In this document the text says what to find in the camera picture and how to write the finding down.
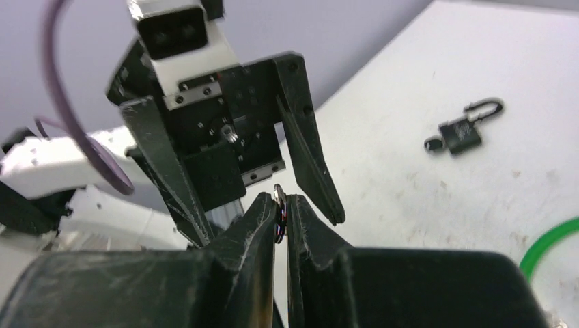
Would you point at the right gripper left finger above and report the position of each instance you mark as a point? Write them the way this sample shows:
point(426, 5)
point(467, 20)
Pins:
point(228, 283)

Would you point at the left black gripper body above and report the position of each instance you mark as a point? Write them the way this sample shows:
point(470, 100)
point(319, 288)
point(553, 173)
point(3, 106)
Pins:
point(221, 125)

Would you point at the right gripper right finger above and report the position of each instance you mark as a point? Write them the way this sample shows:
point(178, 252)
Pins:
point(333, 284)

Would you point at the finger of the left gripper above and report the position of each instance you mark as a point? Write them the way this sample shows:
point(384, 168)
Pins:
point(303, 141)
point(143, 119)

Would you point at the black padlock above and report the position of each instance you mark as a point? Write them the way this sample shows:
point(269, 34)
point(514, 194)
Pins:
point(461, 134)

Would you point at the green cable lock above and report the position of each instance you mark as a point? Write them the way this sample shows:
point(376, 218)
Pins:
point(541, 247)

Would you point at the black-headed key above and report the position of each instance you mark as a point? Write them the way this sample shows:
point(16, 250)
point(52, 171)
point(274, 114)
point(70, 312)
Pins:
point(434, 144)

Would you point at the brass padlock keys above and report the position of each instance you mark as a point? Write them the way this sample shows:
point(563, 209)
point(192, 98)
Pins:
point(280, 199)

